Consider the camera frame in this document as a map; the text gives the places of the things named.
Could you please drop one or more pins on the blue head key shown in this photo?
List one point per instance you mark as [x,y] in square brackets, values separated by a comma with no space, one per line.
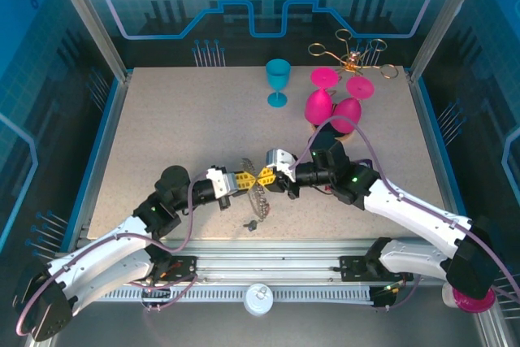
[252,225]

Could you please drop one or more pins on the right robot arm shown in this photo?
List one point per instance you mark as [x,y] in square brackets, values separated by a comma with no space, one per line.
[410,209]

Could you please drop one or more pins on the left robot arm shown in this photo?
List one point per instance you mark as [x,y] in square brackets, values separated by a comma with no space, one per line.
[93,253]

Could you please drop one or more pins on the pink plastic goblet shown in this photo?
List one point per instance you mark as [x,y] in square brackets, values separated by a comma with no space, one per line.
[346,111]
[319,105]

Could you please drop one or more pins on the teal plastic goblet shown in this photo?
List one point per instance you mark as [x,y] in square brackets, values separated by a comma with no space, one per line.
[278,72]

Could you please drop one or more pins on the white round cap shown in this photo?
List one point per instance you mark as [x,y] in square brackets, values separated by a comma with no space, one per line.
[258,302]

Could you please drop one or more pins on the white cup with pink lid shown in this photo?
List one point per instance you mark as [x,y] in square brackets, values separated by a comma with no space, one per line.
[473,304]

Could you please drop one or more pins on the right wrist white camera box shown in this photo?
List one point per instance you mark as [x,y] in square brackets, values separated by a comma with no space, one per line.
[280,160]

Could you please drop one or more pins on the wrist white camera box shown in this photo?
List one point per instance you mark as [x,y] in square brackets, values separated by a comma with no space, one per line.
[280,160]
[217,182]

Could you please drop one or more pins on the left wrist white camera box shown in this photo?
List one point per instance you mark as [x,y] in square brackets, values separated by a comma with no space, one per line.
[217,182]

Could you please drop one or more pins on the aluminium front rail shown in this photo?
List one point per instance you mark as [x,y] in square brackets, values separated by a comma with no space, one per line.
[264,257]

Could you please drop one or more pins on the aluminium side rail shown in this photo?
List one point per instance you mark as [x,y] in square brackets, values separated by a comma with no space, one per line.
[438,160]
[100,160]

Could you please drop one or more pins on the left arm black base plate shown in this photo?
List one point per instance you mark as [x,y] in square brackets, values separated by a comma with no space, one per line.
[183,267]

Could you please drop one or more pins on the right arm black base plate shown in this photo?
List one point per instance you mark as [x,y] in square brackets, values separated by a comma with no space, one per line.
[353,267]

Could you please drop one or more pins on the aluminium frame post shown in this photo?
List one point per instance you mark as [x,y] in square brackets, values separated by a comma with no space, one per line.
[90,18]
[445,18]

